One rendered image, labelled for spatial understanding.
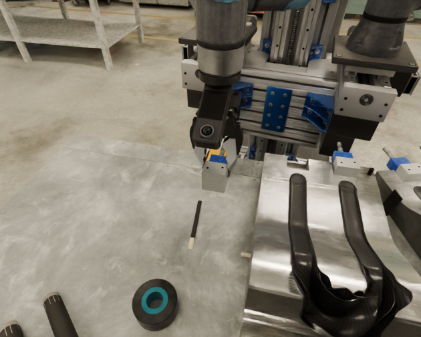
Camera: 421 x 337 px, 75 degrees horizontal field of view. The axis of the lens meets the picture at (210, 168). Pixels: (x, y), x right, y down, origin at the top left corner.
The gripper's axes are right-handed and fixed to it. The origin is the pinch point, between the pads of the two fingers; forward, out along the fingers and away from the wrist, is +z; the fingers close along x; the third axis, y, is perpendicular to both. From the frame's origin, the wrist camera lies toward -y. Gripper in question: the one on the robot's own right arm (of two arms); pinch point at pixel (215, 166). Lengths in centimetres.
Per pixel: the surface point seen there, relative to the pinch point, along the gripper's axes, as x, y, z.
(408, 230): -43.8, 2.4, 12.7
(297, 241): -17.8, -11.6, 4.7
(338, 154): -27.8, 15.8, 4.6
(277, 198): -14.0, -0.2, 6.5
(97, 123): 133, 134, 95
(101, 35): 177, 239, 56
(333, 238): -24.7, -8.7, 5.7
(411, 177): -46.0, 15.4, 8.1
